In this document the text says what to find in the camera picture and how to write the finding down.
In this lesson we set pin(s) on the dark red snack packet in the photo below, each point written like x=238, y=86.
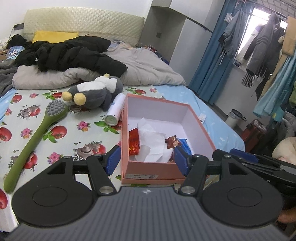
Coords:
x=172, y=141

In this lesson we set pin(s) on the white spray can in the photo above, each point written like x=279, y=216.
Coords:
x=115, y=106

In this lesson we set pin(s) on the row of hanging clothes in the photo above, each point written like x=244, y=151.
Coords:
x=263, y=46

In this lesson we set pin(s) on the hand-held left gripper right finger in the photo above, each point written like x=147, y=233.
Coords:
x=181, y=160

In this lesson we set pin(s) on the cream padded headboard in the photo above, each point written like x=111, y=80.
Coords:
x=92, y=25

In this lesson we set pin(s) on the green massage brush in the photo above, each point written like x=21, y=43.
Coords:
x=34, y=139

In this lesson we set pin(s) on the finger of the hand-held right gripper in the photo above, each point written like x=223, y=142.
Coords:
x=245, y=155
x=217, y=155

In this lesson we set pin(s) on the grey wardrobe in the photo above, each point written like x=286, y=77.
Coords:
x=180, y=34

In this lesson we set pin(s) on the light grey duvet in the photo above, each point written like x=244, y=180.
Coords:
x=150, y=67

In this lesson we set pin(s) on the black cloth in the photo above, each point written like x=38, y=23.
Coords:
x=19, y=41

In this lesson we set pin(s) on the light blue bed sheet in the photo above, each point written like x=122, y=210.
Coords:
x=208, y=104

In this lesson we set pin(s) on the white waffle cloth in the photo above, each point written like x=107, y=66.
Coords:
x=155, y=143

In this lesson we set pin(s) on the clear zip bag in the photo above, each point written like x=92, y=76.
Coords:
x=144, y=124

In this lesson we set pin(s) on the pink cardboard box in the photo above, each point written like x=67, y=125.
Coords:
x=148, y=169

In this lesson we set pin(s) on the white trash bin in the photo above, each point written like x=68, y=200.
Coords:
x=233, y=120

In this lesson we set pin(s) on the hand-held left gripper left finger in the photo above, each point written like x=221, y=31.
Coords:
x=113, y=160

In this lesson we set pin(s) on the yellow pillow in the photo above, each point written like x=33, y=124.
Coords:
x=53, y=36

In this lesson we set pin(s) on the dark grey blanket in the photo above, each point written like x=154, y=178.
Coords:
x=5, y=78

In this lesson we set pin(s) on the fruit printed blanket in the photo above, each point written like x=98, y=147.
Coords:
x=23, y=111

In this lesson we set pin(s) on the red foil packet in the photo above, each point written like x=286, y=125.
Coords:
x=134, y=141

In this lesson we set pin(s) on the black padded jacket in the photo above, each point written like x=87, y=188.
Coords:
x=69, y=55

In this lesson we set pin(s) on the person's right hand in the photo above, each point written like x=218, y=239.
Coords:
x=289, y=215

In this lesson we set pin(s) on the grey penguin plush toy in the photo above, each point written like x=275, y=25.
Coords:
x=92, y=95

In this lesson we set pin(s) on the row of small bottles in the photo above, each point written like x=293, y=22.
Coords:
x=152, y=49

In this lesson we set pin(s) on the blue curtain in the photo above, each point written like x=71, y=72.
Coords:
x=212, y=58

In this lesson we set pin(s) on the dark red suitcase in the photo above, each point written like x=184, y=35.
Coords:
x=252, y=132

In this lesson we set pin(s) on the cream padded coat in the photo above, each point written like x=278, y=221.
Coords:
x=285, y=148

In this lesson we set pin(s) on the wall socket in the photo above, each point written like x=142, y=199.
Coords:
x=19, y=26

